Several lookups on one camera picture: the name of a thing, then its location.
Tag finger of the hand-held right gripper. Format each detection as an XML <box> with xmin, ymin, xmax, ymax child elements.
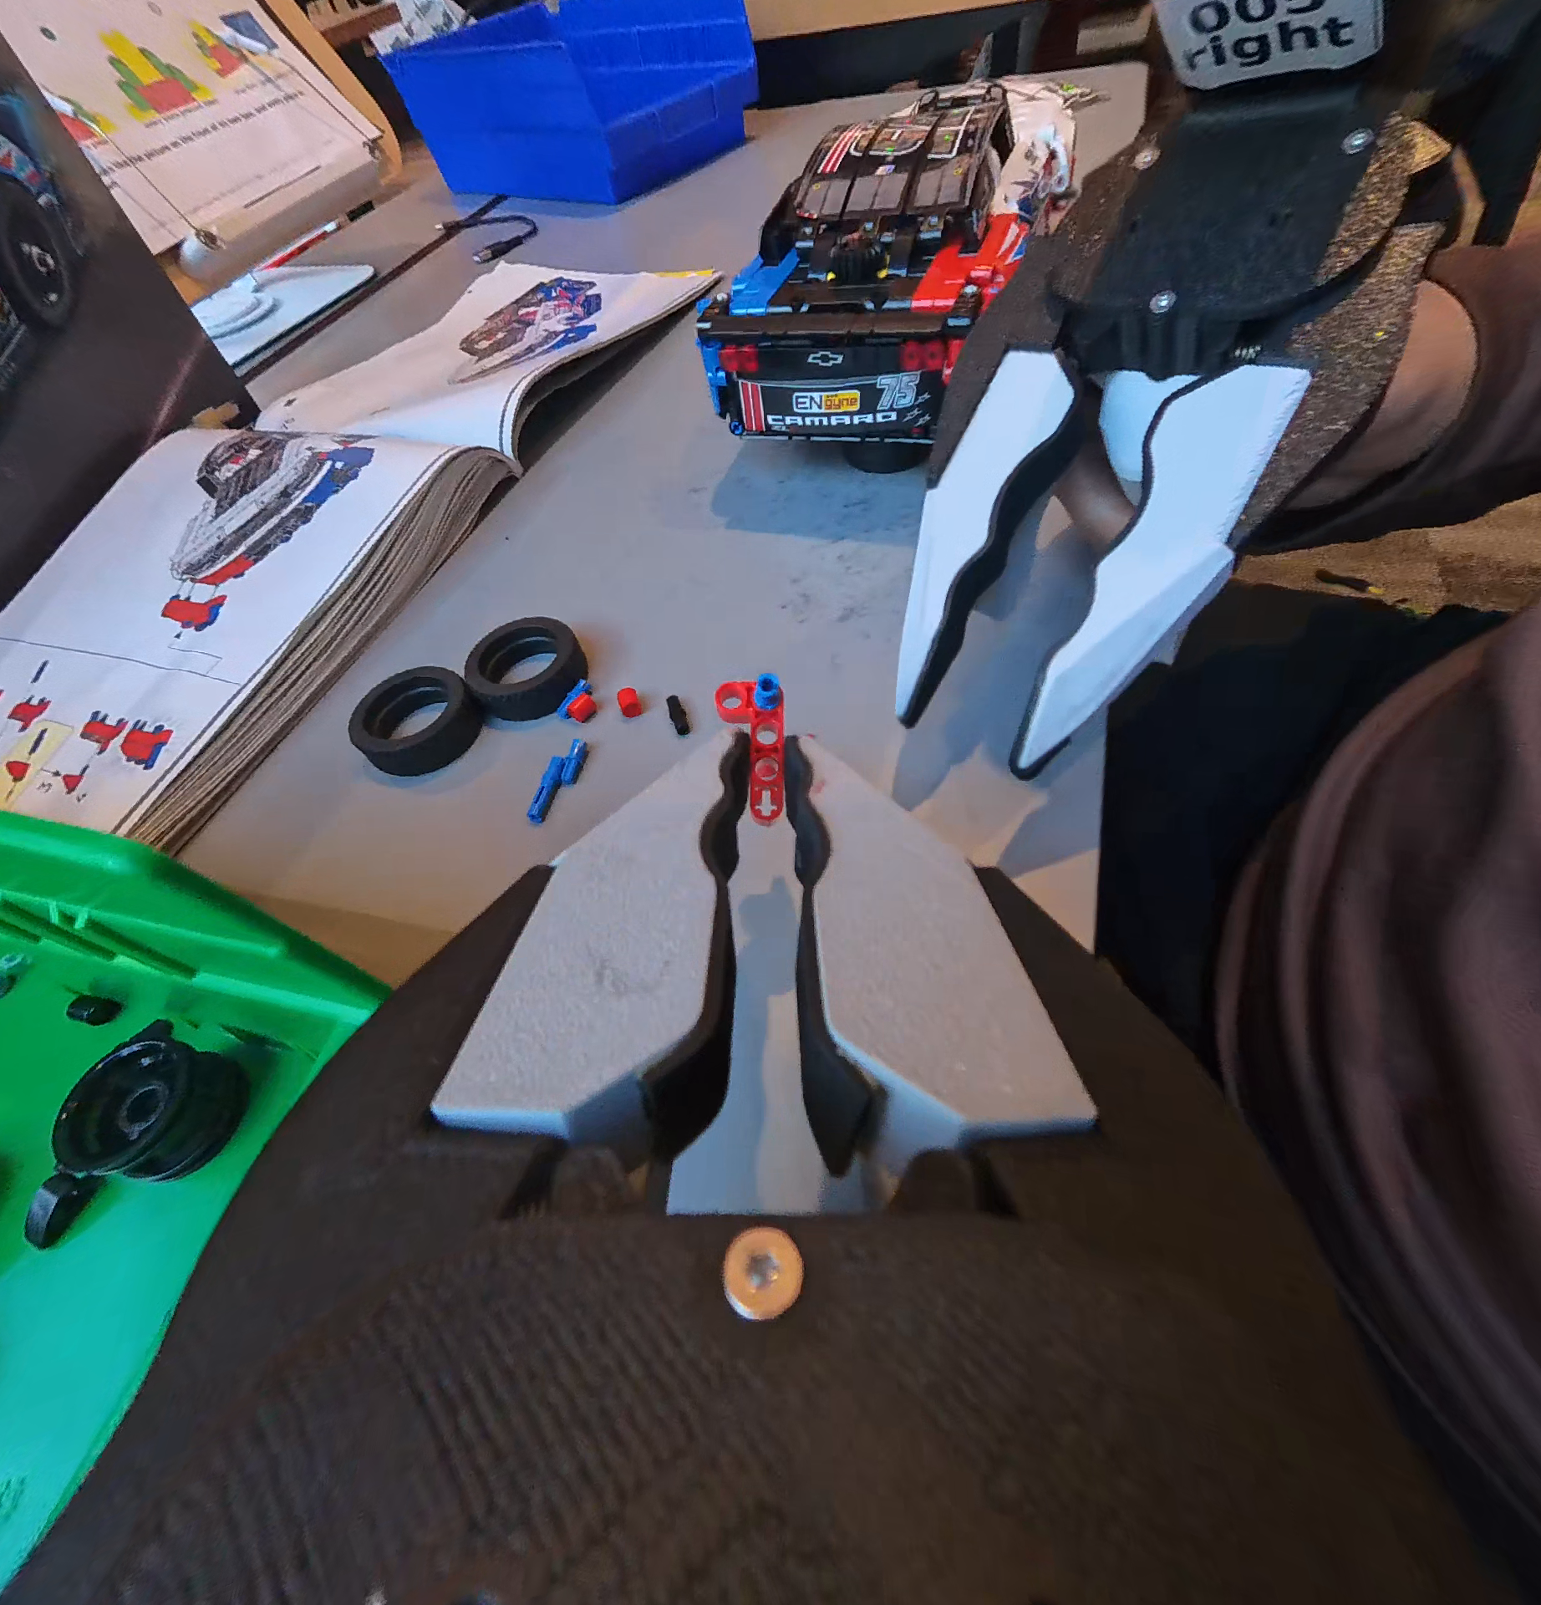
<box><xmin>1010</xmin><ymin>364</ymin><xmax>1314</xmax><ymax>782</ymax></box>
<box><xmin>893</xmin><ymin>350</ymin><xmax>1088</xmax><ymax>731</ymax></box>

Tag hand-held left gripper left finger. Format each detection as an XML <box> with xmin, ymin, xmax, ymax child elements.
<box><xmin>432</xmin><ymin>730</ymin><xmax>743</xmax><ymax>1212</ymax></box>

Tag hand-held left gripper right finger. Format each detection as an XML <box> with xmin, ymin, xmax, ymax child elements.
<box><xmin>786</xmin><ymin>735</ymin><xmax>1101</xmax><ymax>1212</ymax></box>

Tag red angled beam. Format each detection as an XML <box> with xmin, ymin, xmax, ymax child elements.
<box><xmin>716</xmin><ymin>678</ymin><xmax>791</xmax><ymax>830</ymax></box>

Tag green plastic bin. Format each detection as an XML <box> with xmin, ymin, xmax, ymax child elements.
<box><xmin>0</xmin><ymin>803</ymin><xmax>390</xmax><ymax>1605</ymax></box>

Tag grey desk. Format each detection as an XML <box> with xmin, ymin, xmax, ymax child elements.
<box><xmin>156</xmin><ymin>63</ymin><xmax>1155</xmax><ymax>1219</ymax></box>

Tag person's right hand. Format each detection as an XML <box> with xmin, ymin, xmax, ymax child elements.
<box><xmin>1300</xmin><ymin>282</ymin><xmax>1480</xmax><ymax>508</ymax></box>

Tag toy brick race car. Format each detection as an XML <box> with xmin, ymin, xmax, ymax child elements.
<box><xmin>695</xmin><ymin>78</ymin><xmax>1087</xmax><ymax>477</ymax></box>

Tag person's black pants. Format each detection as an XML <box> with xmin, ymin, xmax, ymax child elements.
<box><xmin>1097</xmin><ymin>603</ymin><xmax>1513</xmax><ymax>1056</ymax></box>

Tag black rubber toy tire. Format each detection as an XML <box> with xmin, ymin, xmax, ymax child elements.
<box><xmin>348</xmin><ymin>667</ymin><xmax>482</xmax><ymax>780</ymax></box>
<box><xmin>464</xmin><ymin>617</ymin><xmax>587</xmax><ymax>723</ymax></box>

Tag black wheel rim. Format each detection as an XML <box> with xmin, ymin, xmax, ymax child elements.
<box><xmin>52</xmin><ymin>1022</ymin><xmax>253</xmax><ymax>1181</ymax></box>

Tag person's brown sweater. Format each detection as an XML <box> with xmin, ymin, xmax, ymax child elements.
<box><xmin>1216</xmin><ymin>603</ymin><xmax>1541</xmax><ymax>1605</ymax></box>

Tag open instruction booklet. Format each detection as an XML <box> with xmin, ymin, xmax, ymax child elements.
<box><xmin>0</xmin><ymin>262</ymin><xmax>722</xmax><ymax>855</ymax></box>

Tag blue plastic bin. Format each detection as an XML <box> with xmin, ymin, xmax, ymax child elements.
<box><xmin>380</xmin><ymin>0</ymin><xmax>763</xmax><ymax>207</ymax></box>

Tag long black connector piece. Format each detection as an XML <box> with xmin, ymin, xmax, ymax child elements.
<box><xmin>25</xmin><ymin>1172</ymin><xmax>101</xmax><ymax>1249</ymax></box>

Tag white red pen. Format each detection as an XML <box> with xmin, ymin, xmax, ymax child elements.
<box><xmin>256</xmin><ymin>201</ymin><xmax>378</xmax><ymax>271</ymax></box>

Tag white tray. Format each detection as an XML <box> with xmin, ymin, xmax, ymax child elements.
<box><xmin>194</xmin><ymin>262</ymin><xmax>378</xmax><ymax>379</ymax></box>

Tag toy car box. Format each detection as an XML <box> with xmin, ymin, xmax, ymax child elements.
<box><xmin>0</xmin><ymin>13</ymin><xmax>258</xmax><ymax>629</ymax></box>

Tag printed instruction sheet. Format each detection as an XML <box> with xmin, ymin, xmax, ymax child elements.
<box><xmin>0</xmin><ymin>0</ymin><xmax>403</xmax><ymax>259</ymax></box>

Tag black cable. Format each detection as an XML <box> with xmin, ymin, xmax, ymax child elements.
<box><xmin>439</xmin><ymin>214</ymin><xmax>541</xmax><ymax>266</ymax></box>

